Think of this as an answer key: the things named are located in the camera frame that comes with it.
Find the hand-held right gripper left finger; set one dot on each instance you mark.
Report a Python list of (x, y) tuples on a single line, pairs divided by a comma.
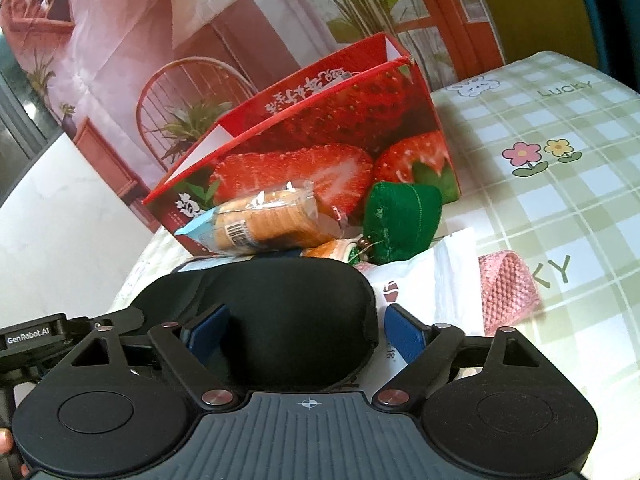
[(207, 332)]

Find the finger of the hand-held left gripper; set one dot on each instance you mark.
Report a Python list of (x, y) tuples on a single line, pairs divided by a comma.
[(125, 317)]

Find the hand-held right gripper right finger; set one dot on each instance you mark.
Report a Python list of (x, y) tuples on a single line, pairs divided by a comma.
[(406, 335)]

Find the white face mask packet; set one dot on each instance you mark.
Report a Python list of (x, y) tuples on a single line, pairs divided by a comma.
[(450, 280)]

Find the black eye mask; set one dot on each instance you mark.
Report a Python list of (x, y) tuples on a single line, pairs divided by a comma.
[(290, 300)]

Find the pink knitted cloth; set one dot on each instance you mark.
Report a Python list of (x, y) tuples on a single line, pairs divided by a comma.
[(505, 290)]

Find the orange white snack packet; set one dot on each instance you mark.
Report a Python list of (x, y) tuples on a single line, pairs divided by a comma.
[(330, 249)]

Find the green fabric sachet with tassel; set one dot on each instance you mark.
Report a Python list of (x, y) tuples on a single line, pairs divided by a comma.
[(400, 220)]

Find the clear biscuit packet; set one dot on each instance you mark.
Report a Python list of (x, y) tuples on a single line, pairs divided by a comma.
[(270, 220)]

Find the red strawberry print box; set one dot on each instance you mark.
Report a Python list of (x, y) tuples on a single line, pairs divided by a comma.
[(350, 110)]

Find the person's left hand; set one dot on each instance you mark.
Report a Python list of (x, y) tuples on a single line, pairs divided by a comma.
[(4, 447)]

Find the teal curtain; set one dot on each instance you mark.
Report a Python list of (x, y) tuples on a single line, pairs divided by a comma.
[(615, 10)]

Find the grey window frame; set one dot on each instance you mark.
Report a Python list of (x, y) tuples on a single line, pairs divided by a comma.
[(15, 125)]

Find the printed wall tapestry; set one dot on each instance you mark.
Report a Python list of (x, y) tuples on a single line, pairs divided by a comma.
[(150, 35)]

